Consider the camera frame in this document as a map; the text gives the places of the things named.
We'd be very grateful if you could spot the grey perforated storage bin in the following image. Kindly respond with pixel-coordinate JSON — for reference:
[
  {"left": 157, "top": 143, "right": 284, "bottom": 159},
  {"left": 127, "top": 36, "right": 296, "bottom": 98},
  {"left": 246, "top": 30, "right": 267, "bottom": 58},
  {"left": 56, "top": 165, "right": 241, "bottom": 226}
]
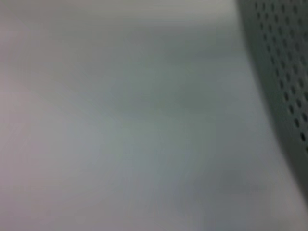
[{"left": 237, "top": 0, "right": 308, "bottom": 156}]

